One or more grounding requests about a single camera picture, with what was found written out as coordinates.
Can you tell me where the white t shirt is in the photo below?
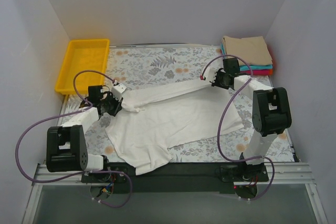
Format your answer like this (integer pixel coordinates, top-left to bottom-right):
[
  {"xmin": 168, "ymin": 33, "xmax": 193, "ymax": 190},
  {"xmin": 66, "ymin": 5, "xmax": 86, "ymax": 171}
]
[{"xmin": 106, "ymin": 80, "xmax": 243, "ymax": 175}]

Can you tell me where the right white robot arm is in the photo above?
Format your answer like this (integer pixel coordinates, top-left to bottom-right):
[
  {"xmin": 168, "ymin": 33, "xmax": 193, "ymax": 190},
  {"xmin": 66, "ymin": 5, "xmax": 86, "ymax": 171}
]
[{"xmin": 208, "ymin": 58, "xmax": 292, "ymax": 181}]

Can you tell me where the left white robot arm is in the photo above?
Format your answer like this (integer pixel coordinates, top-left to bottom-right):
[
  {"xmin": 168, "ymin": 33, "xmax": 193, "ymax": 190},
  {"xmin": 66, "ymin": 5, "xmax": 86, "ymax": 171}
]
[{"xmin": 46, "ymin": 83, "xmax": 128, "ymax": 182}]

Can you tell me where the pink folded t shirt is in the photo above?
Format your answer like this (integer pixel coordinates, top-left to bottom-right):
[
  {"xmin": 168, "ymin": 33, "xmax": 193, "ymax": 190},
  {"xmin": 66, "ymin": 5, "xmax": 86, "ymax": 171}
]
[{"xmin": 241, "ymin": 68, "xmax": 269, "ymax": 76}]

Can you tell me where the teal folded t shirt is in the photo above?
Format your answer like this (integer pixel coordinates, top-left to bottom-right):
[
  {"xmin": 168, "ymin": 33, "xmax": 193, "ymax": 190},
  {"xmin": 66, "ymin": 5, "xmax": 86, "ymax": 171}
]
[{"xmin": 221, "ymin": 44, "xmax": 273, "ymax": 71}]

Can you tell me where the beige folded t shirt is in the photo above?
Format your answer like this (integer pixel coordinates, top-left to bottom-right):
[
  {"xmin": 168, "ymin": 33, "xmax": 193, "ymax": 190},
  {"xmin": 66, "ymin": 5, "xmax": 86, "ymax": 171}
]
[{"xmin": 222, "ymin": 36, "xmax": 272, "ymax": 66}]

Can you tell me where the floral patterned table mat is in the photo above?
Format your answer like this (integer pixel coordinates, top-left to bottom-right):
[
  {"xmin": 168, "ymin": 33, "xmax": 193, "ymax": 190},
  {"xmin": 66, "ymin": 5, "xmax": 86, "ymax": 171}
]
[{"xmin": 61, "ymin": 45, "xmax": 295, "ymax": 163}]

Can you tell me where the yellow plastic bin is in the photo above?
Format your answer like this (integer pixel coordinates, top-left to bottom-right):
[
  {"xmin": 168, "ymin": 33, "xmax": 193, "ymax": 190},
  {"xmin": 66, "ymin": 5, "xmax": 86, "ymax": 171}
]
[{"xmin": 55, "ymin": 39, "xmax": 110, "ymax": 95}]

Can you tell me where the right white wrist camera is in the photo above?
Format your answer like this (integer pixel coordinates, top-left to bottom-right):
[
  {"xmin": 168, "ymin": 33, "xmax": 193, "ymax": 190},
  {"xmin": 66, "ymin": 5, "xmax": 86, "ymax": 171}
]
[{"xmin": 200, "ymin": 67, "xmax": 217, "ymax": 83}]

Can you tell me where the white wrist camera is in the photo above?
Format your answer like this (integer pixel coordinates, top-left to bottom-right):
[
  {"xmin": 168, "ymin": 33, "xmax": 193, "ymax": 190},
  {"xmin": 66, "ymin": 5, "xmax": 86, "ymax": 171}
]
[
  {"xmin": 200, "ymin": 67, "xmax": 217, "ymax": 83},
  {"xmin": 111, "ymin": 81, "xmax": 128, "ymax": 101}
]

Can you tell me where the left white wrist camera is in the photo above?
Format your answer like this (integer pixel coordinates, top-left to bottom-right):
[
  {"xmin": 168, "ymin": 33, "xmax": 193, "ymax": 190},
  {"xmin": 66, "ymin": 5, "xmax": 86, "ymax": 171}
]
[{"xmin": 111, "ymin": 81, "xmax": 128, "ymax": 101}]

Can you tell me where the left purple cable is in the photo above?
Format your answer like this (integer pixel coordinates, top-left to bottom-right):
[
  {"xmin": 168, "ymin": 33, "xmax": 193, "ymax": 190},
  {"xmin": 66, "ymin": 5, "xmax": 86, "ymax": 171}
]
[{"xmin": 15, "ymin": 69, "xmax": 133, "ymax": 208}]

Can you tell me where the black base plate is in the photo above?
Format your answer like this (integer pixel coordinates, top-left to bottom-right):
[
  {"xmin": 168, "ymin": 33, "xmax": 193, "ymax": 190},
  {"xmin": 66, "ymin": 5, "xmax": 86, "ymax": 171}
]
[{"xmin": 81, "ymin": 162, "xmax": 272, "ymax": 194}]

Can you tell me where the aluminium frame rail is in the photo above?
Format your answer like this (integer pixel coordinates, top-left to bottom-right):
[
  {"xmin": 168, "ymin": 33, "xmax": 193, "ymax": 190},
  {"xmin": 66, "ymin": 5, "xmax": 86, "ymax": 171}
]
[{"xmin": 23, "ymin": 163, "xmax": 328, "ymax": 223}]

